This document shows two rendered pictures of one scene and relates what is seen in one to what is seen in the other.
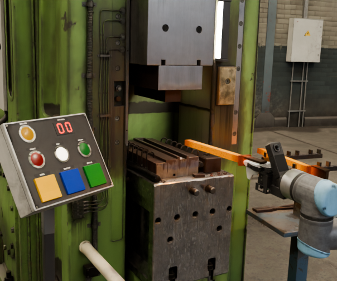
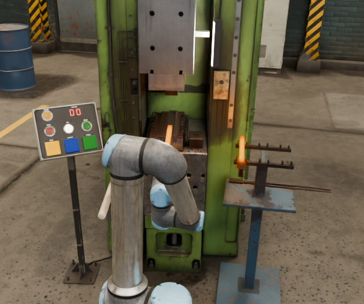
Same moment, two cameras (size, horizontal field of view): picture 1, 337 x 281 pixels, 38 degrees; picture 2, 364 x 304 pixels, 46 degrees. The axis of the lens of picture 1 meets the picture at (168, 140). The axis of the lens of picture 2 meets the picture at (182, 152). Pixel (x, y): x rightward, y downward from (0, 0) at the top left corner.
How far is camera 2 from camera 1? 1.42 m
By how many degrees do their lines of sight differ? 32
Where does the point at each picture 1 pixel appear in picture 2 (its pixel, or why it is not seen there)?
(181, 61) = (166, 71)
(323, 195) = (152, 193)
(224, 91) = (218, 90)
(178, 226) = not seen: hidden behind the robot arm
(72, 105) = (101, 91)
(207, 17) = (187, 39)
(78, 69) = (105, 70)
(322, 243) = (157, 221)
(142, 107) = not seen: hidden behind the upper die
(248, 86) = (243, 85)
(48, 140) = (61, 120)
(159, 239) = (147, 185)
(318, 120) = not seen: outside the picture
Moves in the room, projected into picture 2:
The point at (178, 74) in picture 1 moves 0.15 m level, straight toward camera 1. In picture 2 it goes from (164, 79) to (148, 86)
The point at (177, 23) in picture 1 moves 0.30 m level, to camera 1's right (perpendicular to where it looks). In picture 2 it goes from (162, 44) to (211, 52)
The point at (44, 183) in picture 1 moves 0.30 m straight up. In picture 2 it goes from (50, 145) to (44, 91)
